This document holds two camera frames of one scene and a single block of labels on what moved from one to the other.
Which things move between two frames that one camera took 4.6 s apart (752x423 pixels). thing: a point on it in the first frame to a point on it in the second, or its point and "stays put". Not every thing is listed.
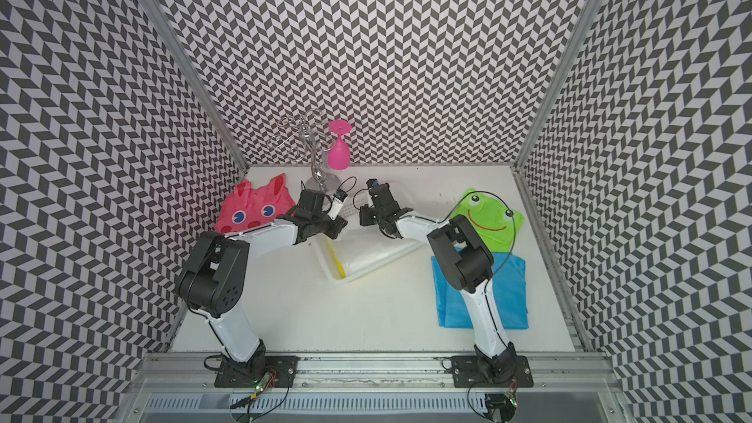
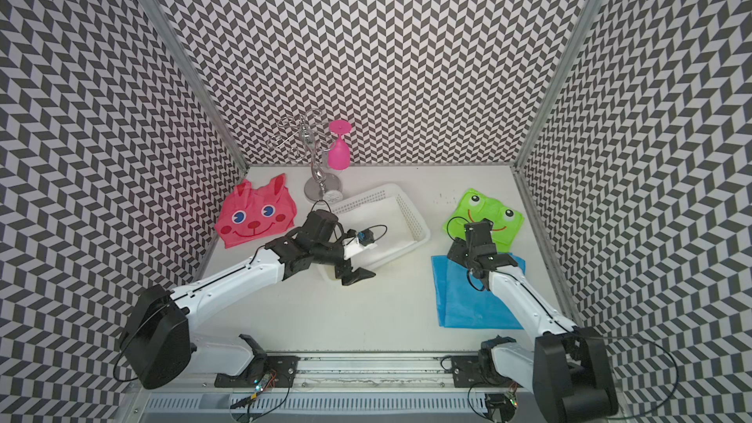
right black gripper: (366, 220) to (456, 250)
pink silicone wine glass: (338, 154) stays put
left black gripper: (338, 224) to (351, 277)
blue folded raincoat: (509, 284) stays put
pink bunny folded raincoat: (246, 208) stays put
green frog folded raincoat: (493, 224) stays put
